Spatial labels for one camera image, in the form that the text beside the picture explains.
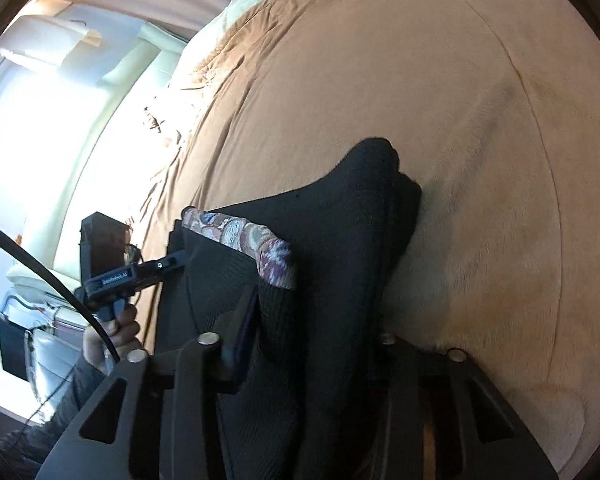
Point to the pale green bed frame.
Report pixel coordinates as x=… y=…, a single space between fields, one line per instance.
x=155 y=45

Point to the black garment with floral trim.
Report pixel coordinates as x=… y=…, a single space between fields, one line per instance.
x=340 y=240

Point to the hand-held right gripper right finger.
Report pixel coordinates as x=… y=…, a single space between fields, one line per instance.
x=395 y=360

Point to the black hanging bag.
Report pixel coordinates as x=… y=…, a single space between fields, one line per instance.
x=12 y=355

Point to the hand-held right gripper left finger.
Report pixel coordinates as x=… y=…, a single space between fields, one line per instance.
x=242 y=332

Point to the person's left forearm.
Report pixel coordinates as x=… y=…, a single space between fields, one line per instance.
x=65 y=410

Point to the person's left hand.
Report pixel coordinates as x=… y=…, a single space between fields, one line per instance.
x=122 y=332

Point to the orange blanket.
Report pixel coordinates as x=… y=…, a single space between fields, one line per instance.
x=455 y=160

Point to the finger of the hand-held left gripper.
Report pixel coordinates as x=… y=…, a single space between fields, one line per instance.
x=170 y=261

